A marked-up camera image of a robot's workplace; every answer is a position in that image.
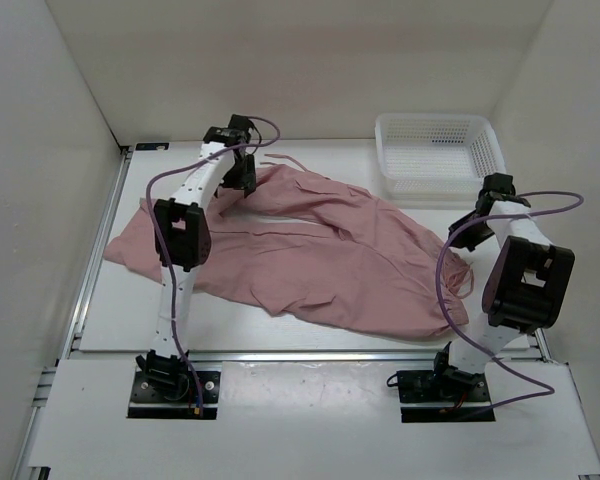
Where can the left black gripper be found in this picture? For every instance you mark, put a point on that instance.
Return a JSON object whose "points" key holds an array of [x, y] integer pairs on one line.
{"points": [[245, 180]]}

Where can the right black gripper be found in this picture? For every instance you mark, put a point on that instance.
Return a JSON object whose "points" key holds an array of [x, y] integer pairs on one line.
{"points": [[462, 239]]}

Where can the pink trousers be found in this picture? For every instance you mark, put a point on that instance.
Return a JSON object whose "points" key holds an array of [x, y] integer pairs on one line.
{"points": [[330, 253]]}

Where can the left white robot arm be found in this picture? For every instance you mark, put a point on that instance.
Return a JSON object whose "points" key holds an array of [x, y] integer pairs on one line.
{"points": [[178, 201]]}

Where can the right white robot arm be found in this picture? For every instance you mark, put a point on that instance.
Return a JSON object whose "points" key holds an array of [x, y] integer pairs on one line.
{"points": [[524, 291]]}

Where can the white plastic mesh basket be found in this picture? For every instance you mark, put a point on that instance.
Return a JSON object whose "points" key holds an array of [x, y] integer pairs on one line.
{"points": [[434, 157]]}

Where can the black corner bracket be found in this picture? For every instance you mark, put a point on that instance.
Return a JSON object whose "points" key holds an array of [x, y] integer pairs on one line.
{"points": [[152, 146]]}

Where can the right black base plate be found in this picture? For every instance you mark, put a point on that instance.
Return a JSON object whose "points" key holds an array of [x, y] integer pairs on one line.
{"points": [[427, 398]]}

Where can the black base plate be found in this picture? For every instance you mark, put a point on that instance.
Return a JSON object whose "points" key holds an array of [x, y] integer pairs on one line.
{"points": [[427, 398], [155, 400]]}

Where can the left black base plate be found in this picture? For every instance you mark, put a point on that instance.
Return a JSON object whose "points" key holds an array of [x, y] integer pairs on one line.
{"points": [[155, 400]]}

